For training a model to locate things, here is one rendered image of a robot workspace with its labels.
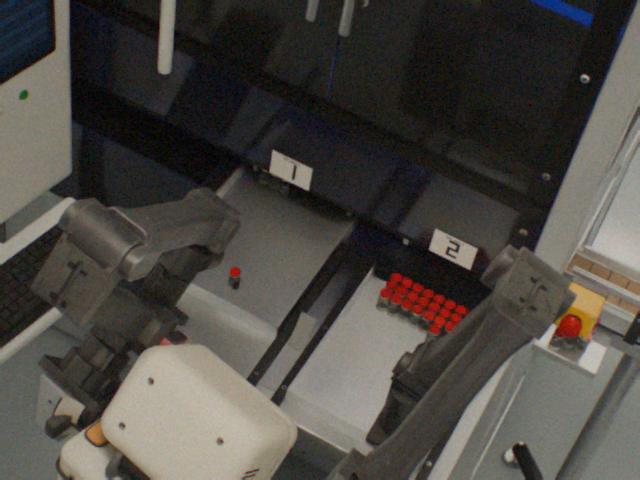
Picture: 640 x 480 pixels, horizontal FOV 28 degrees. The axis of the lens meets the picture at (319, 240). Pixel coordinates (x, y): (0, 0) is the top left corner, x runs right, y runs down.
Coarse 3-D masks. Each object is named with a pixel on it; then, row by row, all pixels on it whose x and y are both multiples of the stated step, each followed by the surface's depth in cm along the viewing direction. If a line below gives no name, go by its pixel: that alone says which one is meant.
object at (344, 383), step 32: (352, 320) 235; (384, 320) 236; (320, 352) 229; (352, 352) 230; (384, 352) 231; (320, 384) 225; (352, 384) 226; (384, 384) 227; (320, 416) 220; (352, 416) 222
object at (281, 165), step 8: (272, 160) 239; (280, 160) 238; (288, 160) 237; (272, 168) 240; (280, 168) 239; (288, 168) 238; (296, 168) 237; (304, 168) 236; (280, 176) 241; (288, 176) 240; (296, 176) 239; (304, 176) 238; (296, 184) 240; (304, 184) 239
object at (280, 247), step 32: (224, 192) 250; (256, 192) 252; (288, 192) 253; (256, 224) 247; (288, 224) 248; (320, 224) 249; (352, 224) 247; (224, 256) 241; (256, 256) 242; (288, 256) 243; (320, 256) 244; (192, 288) 232; (224, 288) 236; (256, 288) 237; (288, 288) 238; (256, 320) 229
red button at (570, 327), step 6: (564, 318) 226; (570, 318) 225; (564, 324) 225; (570, 324) 225; (576, 324) 225; (564, 330) 226; (570, 330) 225; (576, 330) 225; (570, 336) 226; (576, 336) 226
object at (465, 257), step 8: (440, 232) 230; (432, 240) 232; (440, 240) 231; (448, 240) 230; (456, 240) 229; (432, 248) 234; (440, 248) 233; (464, 248) 229; (472, 248) 228; (448, 256) 233; (456, 256) 232; (464, 256) 231; (472, 256) 230; (464, 264) 232
